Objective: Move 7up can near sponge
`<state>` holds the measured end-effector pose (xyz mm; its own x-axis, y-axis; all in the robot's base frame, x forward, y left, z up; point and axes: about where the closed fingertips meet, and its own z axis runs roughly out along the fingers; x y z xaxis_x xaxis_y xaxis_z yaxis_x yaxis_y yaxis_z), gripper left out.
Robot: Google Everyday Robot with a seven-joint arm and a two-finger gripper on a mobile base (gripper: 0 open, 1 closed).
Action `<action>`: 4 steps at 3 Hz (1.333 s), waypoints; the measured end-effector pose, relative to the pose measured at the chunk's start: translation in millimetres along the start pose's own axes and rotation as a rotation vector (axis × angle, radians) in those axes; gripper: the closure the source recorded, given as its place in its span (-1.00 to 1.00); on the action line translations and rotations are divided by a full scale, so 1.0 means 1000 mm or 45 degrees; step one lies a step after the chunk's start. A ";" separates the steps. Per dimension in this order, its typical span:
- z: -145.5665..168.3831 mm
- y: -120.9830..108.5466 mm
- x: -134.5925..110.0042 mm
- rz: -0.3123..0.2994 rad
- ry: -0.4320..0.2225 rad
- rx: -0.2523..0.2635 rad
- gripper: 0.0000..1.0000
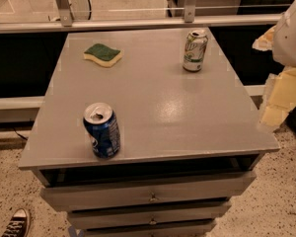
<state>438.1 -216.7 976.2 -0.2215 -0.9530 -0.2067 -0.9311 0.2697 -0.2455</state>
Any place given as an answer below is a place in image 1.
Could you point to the blue pepsi can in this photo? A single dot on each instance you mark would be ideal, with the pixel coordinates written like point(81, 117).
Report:
point(100, 122)

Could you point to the grey drawer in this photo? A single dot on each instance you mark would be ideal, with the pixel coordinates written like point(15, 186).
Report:
point(148, 214)
point(152, 191)
point(172, 229)

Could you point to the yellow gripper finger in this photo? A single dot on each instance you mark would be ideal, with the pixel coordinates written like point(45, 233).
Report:
point(278, 98)
point(265, 41)

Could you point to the black white sneaker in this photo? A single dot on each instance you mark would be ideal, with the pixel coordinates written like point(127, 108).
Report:
point(18, 225)

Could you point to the grey drawer cabinet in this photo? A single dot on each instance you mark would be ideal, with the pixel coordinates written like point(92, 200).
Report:
point(172, 123)

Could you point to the aluminium frame rail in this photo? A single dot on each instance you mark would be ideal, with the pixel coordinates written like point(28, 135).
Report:
point(145, 24)

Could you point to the middle grey drawer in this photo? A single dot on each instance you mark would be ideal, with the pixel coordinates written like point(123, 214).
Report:
point(148, 214)

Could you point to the top grey drawer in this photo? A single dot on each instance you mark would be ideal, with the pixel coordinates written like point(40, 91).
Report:
point(152, 191)

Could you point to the green yellow sponge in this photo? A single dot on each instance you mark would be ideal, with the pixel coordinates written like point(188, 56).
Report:
point(103, 55)

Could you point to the green white 7up can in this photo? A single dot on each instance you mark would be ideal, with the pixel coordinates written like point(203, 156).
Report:
point(195, 47)

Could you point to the bottom grey drawer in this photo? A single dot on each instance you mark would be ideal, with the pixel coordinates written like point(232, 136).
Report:
point(172, 229)

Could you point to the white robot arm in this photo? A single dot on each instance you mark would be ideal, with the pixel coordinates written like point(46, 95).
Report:
point(284, 41)

